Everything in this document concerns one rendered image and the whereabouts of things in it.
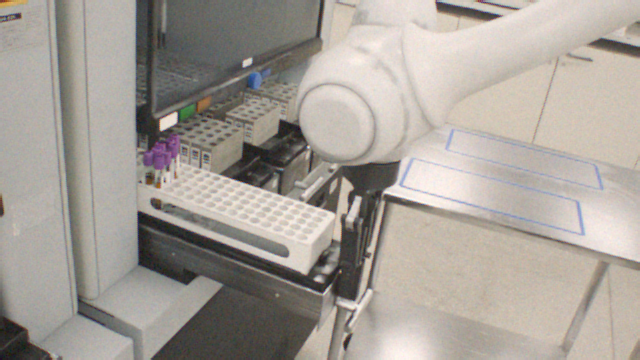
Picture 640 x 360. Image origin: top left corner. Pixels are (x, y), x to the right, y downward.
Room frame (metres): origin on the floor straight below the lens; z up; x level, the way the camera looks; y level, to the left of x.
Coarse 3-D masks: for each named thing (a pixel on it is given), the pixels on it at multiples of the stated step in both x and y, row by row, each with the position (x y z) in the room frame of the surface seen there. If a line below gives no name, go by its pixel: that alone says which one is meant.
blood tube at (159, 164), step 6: (156, 156) 0.75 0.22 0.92; (162, 156) 0.75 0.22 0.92; (156, 162) 0.74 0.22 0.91; (162, 162) 0.74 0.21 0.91; (156, 168) 0.74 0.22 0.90; (162, 168) 0.74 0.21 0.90; (156, 174) 0.74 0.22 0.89; (162, 174) 0.75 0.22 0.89; (156, 180) 0.74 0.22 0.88; (162, 180) 0.75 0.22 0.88; (156, 186) 0.75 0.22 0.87; (162, 186) 0.75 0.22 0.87; (156, 198) 0.75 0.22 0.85; (156, 204) 0.75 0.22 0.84; (162, 204) 0.75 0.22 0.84
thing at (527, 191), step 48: (432, 144) 1.18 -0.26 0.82; (480, 144) 1.22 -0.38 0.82; (528, 144) 1.27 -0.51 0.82; (432, 192) 0.95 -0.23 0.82; (480, 192) 0.98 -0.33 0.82; (528, 192) 1.01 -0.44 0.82; (576, 192) 1.04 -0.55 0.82; (624, 192) 1.08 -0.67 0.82; (384, 240) 1.34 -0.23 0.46; (528, 240) 0.85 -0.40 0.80; (576, 240) 0.84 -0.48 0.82; (624, 240) 0.87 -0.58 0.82; (336, 336) 0.94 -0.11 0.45; (384, 336) 1.15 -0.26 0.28; (432, 336) 1.17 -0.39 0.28; (480, 336) 1.20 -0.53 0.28; (576, 336) 1.18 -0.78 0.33
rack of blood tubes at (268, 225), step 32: (160, 192) 0.74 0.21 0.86; (192, 192) 0.76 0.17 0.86; (224, 192) 0.76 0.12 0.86; (256, 192) 0.79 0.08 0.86; (192, 224) 0.72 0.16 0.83; (224, 224) 0.76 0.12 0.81; (256, 224) 0.69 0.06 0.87; (288, 224) 0.70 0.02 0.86; (320, 224) 0.71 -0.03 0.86; (288, 256) 0.70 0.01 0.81
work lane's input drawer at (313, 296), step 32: (160, 224) 0.73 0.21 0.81; (160, 256) 0.72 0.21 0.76; (192, 256) 0.70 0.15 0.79; (224, 256) 0.68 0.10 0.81; (256, 256) 0.68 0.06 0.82; (320, 256) 0.69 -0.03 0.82; (256, 288) 0.66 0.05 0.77; (288, 288) 0.64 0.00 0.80; (320, 288) 0.64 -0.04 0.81; (320, 320) 0.63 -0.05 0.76; (352, 320) 0.64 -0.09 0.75
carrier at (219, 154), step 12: (228, 132) 0.95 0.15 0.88; (240, 132) 0.97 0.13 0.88; (204, 144) 0.89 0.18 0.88; (216, 144) 0.90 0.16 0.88; (228, 144) 0.93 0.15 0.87; (240, 144) 0.97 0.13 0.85; (204, 156) 0.88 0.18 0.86; (216, 156) 0.89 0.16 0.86; (228, 156) 0.93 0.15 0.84; (240, 156) 0.97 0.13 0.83; (204, 168) 0.88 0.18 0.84; (216, 168) 0.89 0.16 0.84
